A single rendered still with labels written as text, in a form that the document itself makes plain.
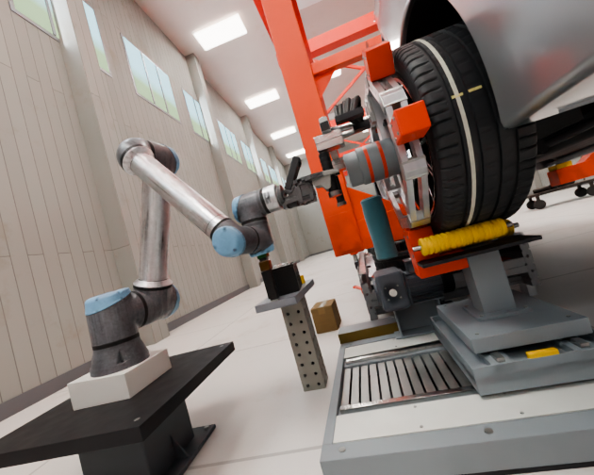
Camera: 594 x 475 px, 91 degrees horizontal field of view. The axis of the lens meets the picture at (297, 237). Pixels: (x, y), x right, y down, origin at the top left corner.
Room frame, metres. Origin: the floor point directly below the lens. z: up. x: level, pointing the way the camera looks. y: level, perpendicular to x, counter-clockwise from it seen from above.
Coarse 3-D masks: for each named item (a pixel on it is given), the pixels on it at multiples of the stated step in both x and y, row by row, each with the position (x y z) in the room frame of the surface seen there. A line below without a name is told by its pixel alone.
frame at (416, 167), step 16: (368, 80) 0.94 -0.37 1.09; (384, 80) 0.90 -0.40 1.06; (384, 96) 0.80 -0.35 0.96; (400, 96) 0.79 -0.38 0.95; (384, 112) 0.82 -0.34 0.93; (416, 144) 0.79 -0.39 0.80; (400, 160) 0.82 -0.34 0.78; (416, 160) 0.80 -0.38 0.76; (416, 176) 0.81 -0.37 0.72; (400, 192) 1.26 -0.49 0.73; (400, 224) 1.18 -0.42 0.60; (416, 224) 0.95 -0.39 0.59
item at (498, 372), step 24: (456, 336) 1.09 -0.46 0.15; (576, 336) 0.81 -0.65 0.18; (456, 360) 0.99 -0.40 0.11; (480, 360) 0.89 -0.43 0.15; (504, 360) 0.81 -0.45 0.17; (528, 360) 0.79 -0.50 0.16; (552, 360) 0.78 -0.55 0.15; (576, 360) 0.77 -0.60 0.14; (480, 384) 0.82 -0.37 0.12; (504, 384) 0.80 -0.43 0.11; (528, 384) 0.79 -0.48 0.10; (552, 384) 0.78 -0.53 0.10
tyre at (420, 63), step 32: (448, 32) 0.80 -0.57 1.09; (416, 64) 0.76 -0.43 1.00; (448, 64) 0.73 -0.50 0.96; (480, 64) 0.71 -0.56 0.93; (416, 96) 0.78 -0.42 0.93; (448, 96) 0.72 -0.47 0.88; (480, 96) 0.70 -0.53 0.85; (448, 128) 0.72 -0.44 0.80; (480, 128) 0.71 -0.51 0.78; (512, 128) 0.71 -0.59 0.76; (448, 160) 0.75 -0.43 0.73; (480, 160) 0.75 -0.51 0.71; (512, 160) 0.74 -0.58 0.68; (448, 192) 0.79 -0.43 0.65; (480, 192) 0.80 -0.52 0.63; (512, 192) 0.81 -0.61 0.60; (448, 224) 0.90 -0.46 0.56
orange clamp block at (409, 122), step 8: (416, 104) 0.70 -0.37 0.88; (424, 104) 0.70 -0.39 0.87; (400, 112) 0.71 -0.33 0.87; (408, 112) 0.71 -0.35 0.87; (416, 112) 0.71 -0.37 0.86; (424, 112) 0.70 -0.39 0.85; (392, 120) 0.76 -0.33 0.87; (400, 120) 0.71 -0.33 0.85; (408, 120) 0.71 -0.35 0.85; (416, 120) 0.71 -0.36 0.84; (424, 120) 0.70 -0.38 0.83; (392, 128) 0.79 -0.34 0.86; (400, 128) 0.72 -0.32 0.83; (408, 128) 0.71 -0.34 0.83; (416, 128) 0.71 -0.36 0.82; (424, 128) 0.71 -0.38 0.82; (400, 136) 0.73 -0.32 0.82; (408, 136) 0.73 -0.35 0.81; (416, 136) 0.75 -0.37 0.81; (400, 144) 0.79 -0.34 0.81
